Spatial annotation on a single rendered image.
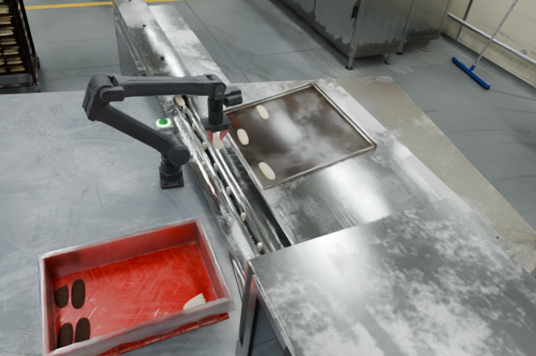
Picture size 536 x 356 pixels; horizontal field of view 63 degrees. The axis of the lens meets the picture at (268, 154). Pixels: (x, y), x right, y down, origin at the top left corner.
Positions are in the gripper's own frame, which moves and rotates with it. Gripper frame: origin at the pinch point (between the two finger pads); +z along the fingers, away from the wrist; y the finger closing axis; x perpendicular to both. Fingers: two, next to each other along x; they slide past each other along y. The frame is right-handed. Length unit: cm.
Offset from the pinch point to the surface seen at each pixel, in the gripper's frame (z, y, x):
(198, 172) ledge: 8.0, -9.6, -6.5
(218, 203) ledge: 8.1, -8.0, -24.5
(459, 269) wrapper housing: -35, 17, -97
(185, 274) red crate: 11, -27, -46
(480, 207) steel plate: 17, 90, -57
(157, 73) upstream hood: 3, -8, 61
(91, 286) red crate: 10, -53, -41
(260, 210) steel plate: 12.9, 6.6, -29.1
